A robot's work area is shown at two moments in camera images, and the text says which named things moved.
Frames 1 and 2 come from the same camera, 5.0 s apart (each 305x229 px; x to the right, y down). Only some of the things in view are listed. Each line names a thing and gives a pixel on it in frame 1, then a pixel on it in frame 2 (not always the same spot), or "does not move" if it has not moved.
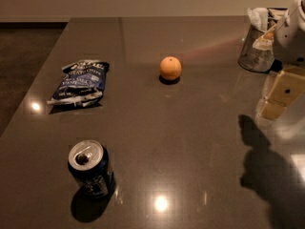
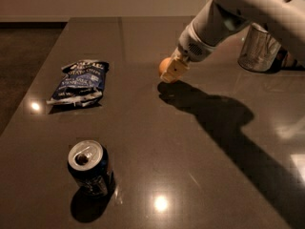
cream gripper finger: (282, 90) -> (175, 69)
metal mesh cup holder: (254, 59) does not move
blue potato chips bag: (82, 85) does not move
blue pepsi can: (89, 165) does not move
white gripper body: (291, 40) -> (194, 49)
